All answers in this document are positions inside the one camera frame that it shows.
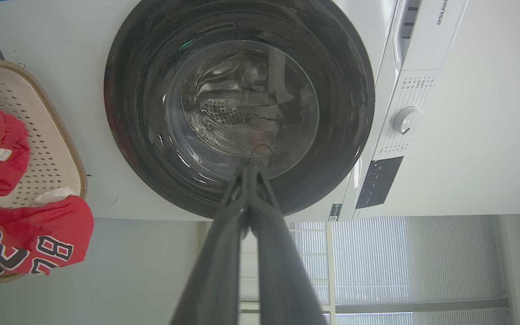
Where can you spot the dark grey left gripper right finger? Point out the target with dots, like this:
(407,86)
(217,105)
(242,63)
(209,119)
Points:
(282,280)

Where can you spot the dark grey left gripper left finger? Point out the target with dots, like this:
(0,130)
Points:
(215,271)

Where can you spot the black round washing machine door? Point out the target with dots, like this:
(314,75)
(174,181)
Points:
(129,135)

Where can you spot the white front-load washing machine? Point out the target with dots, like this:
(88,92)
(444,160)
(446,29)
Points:
(93,67)

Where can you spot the small dark sticker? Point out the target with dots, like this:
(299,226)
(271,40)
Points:
(335,212)

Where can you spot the round white filter cover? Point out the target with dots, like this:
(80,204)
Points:
(103,192)

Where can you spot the black washer display panel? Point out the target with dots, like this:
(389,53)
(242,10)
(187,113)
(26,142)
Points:
(379,181)

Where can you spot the white window blinds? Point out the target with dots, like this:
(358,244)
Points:
(422,262)

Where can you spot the stainless steel washer drum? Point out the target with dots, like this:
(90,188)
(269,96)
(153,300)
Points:
(233,113)

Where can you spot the red jersey with black lettering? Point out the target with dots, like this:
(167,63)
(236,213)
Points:
(39,230)

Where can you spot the white round program dial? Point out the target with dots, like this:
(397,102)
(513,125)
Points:
(407,120)

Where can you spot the beige plastic laundry basket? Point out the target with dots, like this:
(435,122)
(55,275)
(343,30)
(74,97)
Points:
(48,135)

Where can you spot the red garment with white trim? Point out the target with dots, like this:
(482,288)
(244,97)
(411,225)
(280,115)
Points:
(7,153)

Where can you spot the white detergent drawer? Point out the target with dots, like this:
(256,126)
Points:
(429,43)

